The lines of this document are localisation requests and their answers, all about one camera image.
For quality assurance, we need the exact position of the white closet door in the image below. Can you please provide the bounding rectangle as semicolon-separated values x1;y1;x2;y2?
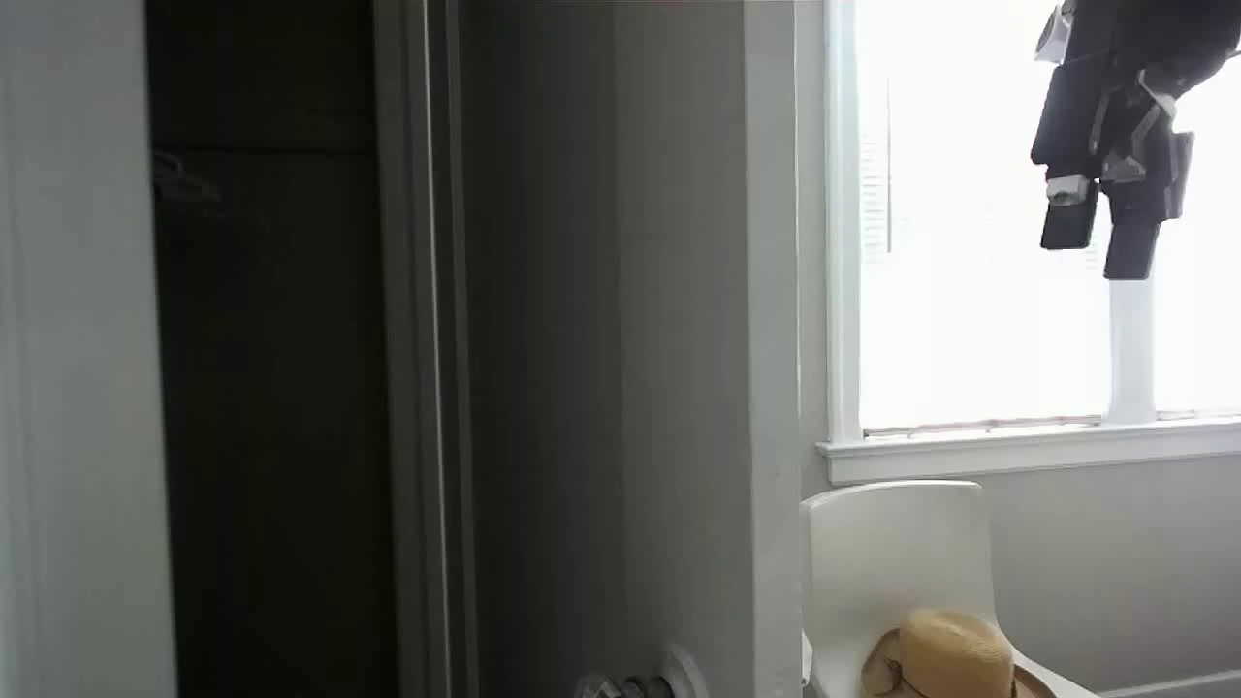
371;0;756;698

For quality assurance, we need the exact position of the yellow plush toy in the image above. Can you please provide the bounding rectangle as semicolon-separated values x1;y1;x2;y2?
855;605;1057;698

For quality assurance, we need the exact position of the silver door knob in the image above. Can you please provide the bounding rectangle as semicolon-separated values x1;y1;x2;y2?
570;641;711;698

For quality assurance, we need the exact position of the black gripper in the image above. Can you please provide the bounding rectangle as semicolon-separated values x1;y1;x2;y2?
1026;53;1197;282

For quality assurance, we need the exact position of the white chair corner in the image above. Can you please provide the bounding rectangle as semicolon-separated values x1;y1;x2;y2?
800;477;1104;698

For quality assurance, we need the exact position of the white window frame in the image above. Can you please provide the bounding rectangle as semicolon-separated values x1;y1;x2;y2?
800;0;1241;487

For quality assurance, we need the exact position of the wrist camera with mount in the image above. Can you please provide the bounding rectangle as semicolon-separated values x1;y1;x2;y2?
1031;0;1083;69

